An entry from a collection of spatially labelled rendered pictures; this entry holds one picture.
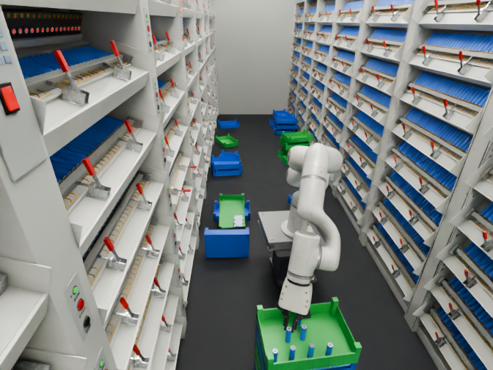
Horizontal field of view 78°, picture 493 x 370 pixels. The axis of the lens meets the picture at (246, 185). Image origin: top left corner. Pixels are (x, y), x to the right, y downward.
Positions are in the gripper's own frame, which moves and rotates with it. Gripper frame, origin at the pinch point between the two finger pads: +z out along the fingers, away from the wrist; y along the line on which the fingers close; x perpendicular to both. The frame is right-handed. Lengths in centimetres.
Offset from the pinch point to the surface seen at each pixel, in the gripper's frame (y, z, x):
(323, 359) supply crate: -12.3, 5.2, 4.2
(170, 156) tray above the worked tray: 67, -48, -16
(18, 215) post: 26, -41, 75
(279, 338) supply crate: 3.0, 7.0, -1.6
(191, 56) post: 116, -118, -99
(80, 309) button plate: 27, -23, 62
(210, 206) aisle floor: 103, -5, -142
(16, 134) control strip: 28, -51, 75
